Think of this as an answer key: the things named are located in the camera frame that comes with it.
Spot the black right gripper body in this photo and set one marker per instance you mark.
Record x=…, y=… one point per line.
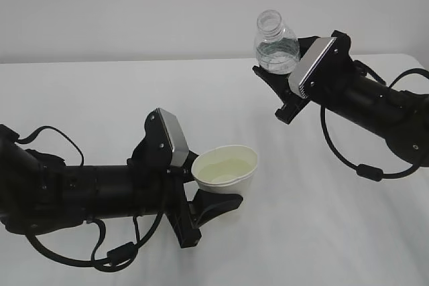
x=330, y=86

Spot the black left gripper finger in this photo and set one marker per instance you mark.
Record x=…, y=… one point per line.
x=187, y=167
x=207, y=206

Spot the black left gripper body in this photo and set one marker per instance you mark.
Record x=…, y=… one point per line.
x=150, y=161

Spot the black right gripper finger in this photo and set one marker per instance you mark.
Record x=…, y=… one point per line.
x=306, y=43
x=277, y=82

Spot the clear plastic water bottle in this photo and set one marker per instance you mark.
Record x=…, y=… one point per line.
x=276, y=46

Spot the white paper cup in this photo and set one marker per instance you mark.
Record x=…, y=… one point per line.
x=228, y=169

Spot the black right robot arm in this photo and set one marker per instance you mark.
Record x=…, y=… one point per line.
x=398, y=117

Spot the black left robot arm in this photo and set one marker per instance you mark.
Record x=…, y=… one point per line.
x=45, y=195

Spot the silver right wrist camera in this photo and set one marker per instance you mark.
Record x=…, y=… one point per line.
x=306, y=67

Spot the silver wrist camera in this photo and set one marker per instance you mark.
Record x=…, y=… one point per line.
x=175, y=135
x=306, y=67

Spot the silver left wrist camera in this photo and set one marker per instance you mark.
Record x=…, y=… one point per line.
x=175, y=135

